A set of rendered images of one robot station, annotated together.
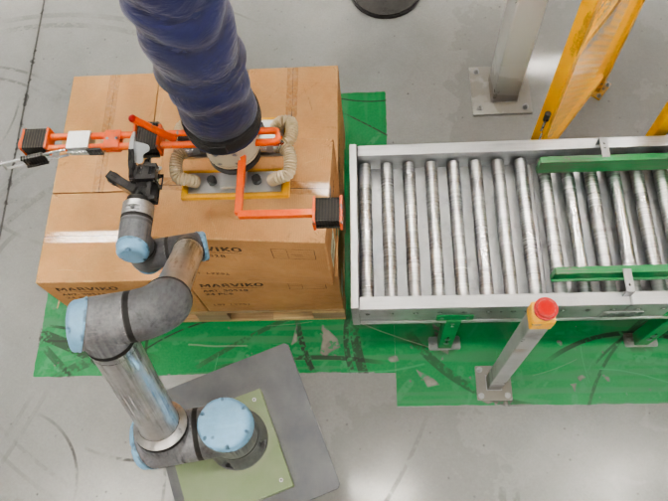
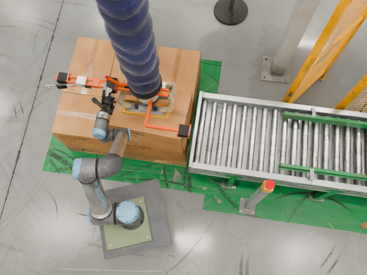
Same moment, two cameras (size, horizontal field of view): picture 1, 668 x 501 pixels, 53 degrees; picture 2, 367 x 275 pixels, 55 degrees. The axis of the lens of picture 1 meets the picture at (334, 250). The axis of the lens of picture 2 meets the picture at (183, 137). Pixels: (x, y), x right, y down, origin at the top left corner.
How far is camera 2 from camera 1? 49 cm
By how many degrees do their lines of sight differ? 4
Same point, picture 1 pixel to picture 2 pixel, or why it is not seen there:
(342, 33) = (206, 29)
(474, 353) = (241, 191)
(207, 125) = (138, 88)
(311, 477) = (160, 237)
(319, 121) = (188, 77)
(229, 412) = (129, 207)
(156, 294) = (109, 162)
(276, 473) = (145, 234)
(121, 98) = (99, 51)
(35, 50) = (59, 13)
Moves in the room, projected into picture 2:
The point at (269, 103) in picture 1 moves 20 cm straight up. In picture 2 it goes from (166, 64) to (165, 53)
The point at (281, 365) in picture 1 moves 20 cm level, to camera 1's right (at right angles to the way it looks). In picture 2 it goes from (154, 187) to (180, 187)
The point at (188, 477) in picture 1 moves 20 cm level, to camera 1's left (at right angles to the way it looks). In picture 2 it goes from (108, 229) to (81, 229)
